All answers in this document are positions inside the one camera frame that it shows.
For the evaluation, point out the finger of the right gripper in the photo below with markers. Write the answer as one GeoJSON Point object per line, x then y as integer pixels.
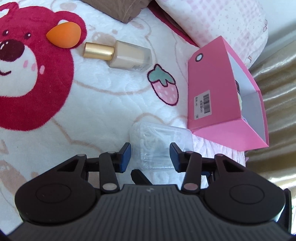
{"type": "Point", "coordinates": [139, 178]}

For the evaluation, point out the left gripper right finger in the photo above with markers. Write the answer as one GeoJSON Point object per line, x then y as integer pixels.
{"type": "Point", "coordinates": [189, 162]}

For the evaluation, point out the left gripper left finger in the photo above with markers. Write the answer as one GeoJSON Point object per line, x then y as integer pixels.
{"type": "Point", "coordinates": [111, 163]}

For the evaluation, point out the clear plastic box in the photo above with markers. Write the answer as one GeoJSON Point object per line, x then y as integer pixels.
{"type": "Point", "coordinates": [151, 144]}

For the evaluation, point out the green yarn ball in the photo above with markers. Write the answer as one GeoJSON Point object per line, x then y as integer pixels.
{"type": "Point", "coordinates": [239, 96]}

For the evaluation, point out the pink cardboard box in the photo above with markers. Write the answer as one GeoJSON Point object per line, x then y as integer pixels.
{"type": "Point", "coordinates": [213, 106]}

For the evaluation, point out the gold cap foundation bottle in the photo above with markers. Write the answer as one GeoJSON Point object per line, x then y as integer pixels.
{"type": "Point", "coordinates": [122, 55]}

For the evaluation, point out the beige curtain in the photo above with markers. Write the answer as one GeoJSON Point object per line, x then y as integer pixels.
{"type": "Point", "coordinates": [275, 77]}

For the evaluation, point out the orange makeup sponge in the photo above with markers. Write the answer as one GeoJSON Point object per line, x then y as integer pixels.
{"type": "Point", "coordinates": [65, 35]}

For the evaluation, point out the pink checkered pillow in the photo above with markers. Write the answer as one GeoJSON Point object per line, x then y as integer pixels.
{"type": "Point", "coordinates": [242, 24]}

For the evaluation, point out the brown pillow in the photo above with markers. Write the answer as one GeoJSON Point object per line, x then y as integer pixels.
{"type": "Point", "coordinates": [121, 10]}

